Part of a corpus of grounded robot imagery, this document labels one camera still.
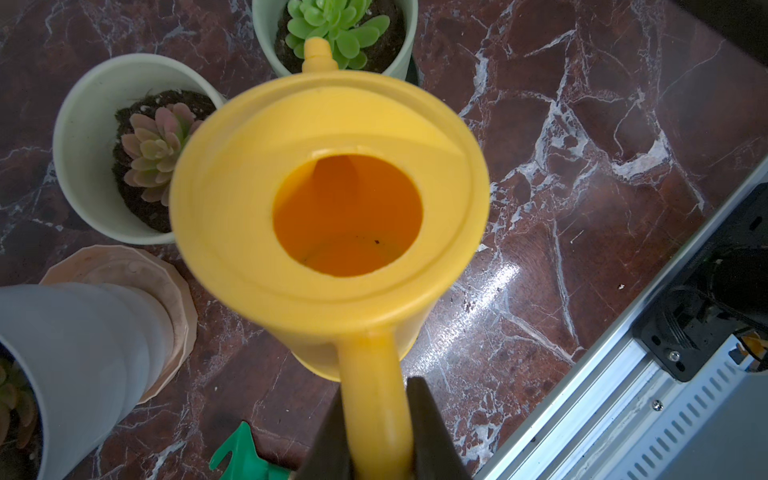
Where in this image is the white pot orange succulent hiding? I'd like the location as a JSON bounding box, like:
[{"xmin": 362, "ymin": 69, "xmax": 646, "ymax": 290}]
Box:
[{"xmin": 1, "ymin": 283, "xmax": 174, "ymax": 479}]

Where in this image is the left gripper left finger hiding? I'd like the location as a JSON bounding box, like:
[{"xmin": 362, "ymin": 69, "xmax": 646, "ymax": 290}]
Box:
[{"xmin": 295, "ymin": 388, "xmax": 354, "ymax": 480}]

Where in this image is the dark green saucer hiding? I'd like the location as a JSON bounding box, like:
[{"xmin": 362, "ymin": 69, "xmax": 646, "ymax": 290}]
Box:
[{"xmin": 405, "ymin": 57, "xmax": 421, "ymax": 87}]

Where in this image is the pink saucer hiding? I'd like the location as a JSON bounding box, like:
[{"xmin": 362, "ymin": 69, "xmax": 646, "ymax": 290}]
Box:
[{"xmin": 40, "ymin": 245, "xmax": 198, "ymax": 403}]

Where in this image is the green pot green succulent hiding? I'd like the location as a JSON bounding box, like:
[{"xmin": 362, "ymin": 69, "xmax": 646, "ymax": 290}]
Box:
[{"xmin": 252, "ymin": 0, "xmax": 418, "ymax": 80}]

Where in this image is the green toy rake wooden handle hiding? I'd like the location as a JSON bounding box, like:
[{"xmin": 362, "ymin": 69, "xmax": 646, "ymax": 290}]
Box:
[{"xmin": 209, "ymin": 421, "xmax": 295, "ymax": 480}]

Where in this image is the cream pot pink succulent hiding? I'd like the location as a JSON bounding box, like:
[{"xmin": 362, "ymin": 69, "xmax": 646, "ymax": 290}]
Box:
[{"xmin": 52, "ymin": 53, "xmax": 226, "ymax": 245}]

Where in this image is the yellow plastic watering can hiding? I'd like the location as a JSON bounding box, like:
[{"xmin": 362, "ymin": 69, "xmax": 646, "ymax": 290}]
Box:
[{"xmin": 170, "ymin": 38, "xmax": 490, "ymax": 479}]

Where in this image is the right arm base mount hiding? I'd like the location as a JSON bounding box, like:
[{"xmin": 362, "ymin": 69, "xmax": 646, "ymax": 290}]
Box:
[{"xmin": 632, "ymin": 183, "xmax": 767, "ymax": 382}]

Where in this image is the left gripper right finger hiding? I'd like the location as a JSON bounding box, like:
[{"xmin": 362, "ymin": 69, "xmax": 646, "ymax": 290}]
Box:
[{"xmin": 406, "ymin": 377, "xmax": 471, "ymax": 479}]

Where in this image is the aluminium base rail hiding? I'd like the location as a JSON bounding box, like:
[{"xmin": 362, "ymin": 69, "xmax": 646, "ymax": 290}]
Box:
[{"xmin": 479, "ymin": 164, "xmax": 767, "ymax": 479}]

